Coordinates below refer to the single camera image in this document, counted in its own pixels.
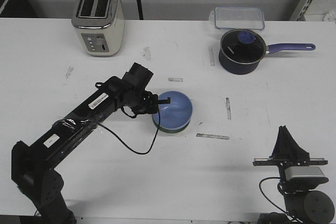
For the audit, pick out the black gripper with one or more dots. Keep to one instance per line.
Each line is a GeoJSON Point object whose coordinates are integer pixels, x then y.
{"type": "Point", "coordinates": [294, 152]}
{"type": "Point", "coordinates": [148, 103]}

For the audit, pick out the blue bowl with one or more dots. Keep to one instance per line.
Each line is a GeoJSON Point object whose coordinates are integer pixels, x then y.
{"type": "Point", "coordinates": [177, 113]}

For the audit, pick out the green bowl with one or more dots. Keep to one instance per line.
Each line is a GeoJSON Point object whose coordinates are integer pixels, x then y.
{"type": "Point", "coordinates": [170, 131]}

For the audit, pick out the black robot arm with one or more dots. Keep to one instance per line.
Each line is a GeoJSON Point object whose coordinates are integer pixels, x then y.
{"type": "Point", "coordinates": [33, 167]}
{"type": "Point", "coordinates": [302, 207]}

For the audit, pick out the dark blue saucepan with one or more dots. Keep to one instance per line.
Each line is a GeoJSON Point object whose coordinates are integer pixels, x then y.
{"type": "Point", "coordinates": [240, 69]}

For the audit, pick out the glass pot lid blue knob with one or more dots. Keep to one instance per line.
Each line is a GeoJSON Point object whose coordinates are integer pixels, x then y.
{"type": "Point", "coordinates": [243, 46]}

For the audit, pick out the cream two-slot toaster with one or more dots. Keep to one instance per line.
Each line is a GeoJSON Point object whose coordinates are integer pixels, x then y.
{"type": "Point", "coordinates": [99, 25]}

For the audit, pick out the clear plastic food container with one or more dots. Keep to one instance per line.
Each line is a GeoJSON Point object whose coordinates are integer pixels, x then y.
{"type": "Point", "coordinates": [227, 17]}

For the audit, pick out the grey metal shelf rack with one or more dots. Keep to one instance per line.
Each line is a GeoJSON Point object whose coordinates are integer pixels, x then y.
{"type": "Point", "coordinates": [313, 10]}

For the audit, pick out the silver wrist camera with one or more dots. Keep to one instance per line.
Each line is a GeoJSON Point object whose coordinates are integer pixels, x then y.
{"type": "Point", "coordinates": [295, 172]}

